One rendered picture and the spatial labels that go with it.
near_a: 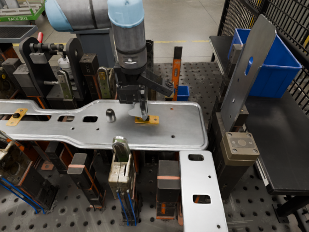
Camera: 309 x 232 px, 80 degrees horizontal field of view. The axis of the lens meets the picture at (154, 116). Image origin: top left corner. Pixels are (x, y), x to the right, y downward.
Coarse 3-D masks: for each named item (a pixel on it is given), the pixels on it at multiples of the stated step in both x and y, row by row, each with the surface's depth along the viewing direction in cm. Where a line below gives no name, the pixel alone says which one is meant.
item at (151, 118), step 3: (135, 117) 65; (138, 117) 65; (150, 117) 65; (153, 117) 66; (156, 117) 66; (135, 120) 64; (138, 120) 64; (141, 120) 64; (147, 120) 64; (150, 120) 65; (153, 120) 65; (156, 120) 65; (150, 123) 64; (153, 123) 64; (156, 123) 64
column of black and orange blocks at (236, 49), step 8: (232, 48) 63; (240, 48) 60; (232, 56) 63; (232, 64) 64; (232, 72) 66; (224, 80) 70; (224, 88) 72; (224, 96) 75; (216, 104) 80; (208, 128) 92; (208, 136) 93
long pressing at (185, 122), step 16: (0, 112) 68; (32, 112) 68; (48, 112) 68; (64, 112) 68; (80, 112) 68; (96, 112) 68; (160, 112) 68; (176, 112) 68; (192, 112) 68; (0, 128) 63; (16, 128) 63; (32, 128) 63; (48, 128) 63; (64, 128) 63; (80, 128) 63; (96, 128) 63; (112, 128) 63; (128, 128) 63; (144, 128) 63; (160, 128) 63; (176, 128) 63; (192, 128) 63; (80, 144) 59; (96, 144) 58; (128, 144) 58; (144, 144) 58; (160, 144) 58; (176, 144) 58; (192, 144) 58; (208, 144) 59
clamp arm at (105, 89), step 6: (102, 66) 70; (102, 72) 69; (108, 72) 71; (102, 78) 70; (108, 78) 72; (102, 84) 72; (108, 84) 72; (102, 90) 74; (108, 90) 74; (102, 96) 75; (108, 96) 75
